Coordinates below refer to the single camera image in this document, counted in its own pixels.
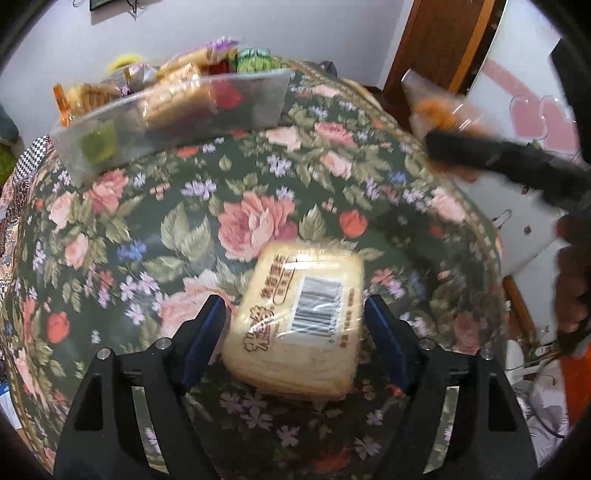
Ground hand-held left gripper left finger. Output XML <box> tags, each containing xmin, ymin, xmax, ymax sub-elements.
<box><xmin>53</xmin><ymin>294</ymin><xmax>229</xmax><ymax>480</ymax></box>

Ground patchwork quilt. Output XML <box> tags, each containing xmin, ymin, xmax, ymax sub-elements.
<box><xmin>0</xmin><ymin>135</ymin><xmax>57</xmax><ymax>289</ymax></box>

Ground orange-edged cracker packet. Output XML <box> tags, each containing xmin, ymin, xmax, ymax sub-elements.
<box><xmin>52</xmin><ymin>78</ymin><xmax>124</xmax><ymax>128</ymax></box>

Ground cream wafer pack purple label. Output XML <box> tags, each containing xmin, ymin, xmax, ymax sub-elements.
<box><xmin>157</xmin><ymin>38</ymin><xmax>239</xmax><ymax>77</ymax></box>

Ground green patterned snack packet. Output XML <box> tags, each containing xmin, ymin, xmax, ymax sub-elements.
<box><xmin>235</xmin><ymin>45</ymin><xmax>274</xmax><ymax>73</ymax></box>

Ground yellow curved tube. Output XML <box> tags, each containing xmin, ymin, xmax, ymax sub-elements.
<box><xmin>105</xmin><ymin>54</ymin><xmax>145</xmax><ymax>75</ymax></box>

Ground floral blanket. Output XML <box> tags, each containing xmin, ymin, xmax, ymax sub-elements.
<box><xmin>0</xmin><ymin>58</ymin><xmax>509</xmax><ymax>480</ymax></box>

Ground small green candy packet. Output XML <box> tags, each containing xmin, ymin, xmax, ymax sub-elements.
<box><xmin>78</xmin><ymin>126</ymin><xmax>119</xmax><ymax>163</ymax></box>

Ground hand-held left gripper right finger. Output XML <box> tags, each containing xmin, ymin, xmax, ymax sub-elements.
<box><xmin>364</xmin><ymin>294</ymin><xmax>539</xmax><ymax>480</ymax></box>

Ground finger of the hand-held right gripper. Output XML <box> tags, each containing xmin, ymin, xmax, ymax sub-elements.
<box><xmin>425</xmin><ymin>129</ymin><xmax>591</xmax><ymax>210</ymax></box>

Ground person's right hand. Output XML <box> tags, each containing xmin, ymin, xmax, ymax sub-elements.
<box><xmin>554</xmin><ymin>215</ymin><xmax>591</xmax><ymax>337</ymax></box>

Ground clear plastic container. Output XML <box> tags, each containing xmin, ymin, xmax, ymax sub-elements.
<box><xmin>50</xmin><ymin>68</ymin><xmax>293</xmax><ymax>185</ymax></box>

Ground green chair cover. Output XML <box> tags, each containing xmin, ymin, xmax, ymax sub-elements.
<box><xmin>0</xmin><ymin>142</ymin><xmax>18</xmax><ymax>186</ymax></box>

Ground red packet white label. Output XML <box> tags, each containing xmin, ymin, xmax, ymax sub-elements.
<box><xmin>209</xmin><ymin>62</ymin><xmax>246</xmax><ymax>112</ymax></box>

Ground sliced bread pack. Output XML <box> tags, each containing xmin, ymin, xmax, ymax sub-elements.
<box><xmin>222</xmin><ymin>240</ymin><xmax>366</xmax><ymax>401</ymax></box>

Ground clear pastry bag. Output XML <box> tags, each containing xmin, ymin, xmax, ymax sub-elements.
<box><xmin>401</xmin><ymin>68</ymin><xmax>492</xmax><ymax>182</ymax></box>

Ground wooden door frame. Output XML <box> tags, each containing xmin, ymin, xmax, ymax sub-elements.
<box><xmin>382</xmin><ymin>0</ymin><xmax>505</xmax><ymax>136</ymax></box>

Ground clear biscuit packet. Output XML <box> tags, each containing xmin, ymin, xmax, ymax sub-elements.
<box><xmin>141</xmin><ymin>69</ymin><xmax>219</xmax><ymax>131</ymax></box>

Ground white panel with pink print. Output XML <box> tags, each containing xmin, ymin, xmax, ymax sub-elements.
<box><xmin>455</xmin><ymin>0</ymin><xmax>583</xmax><ymax>278</ymax></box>

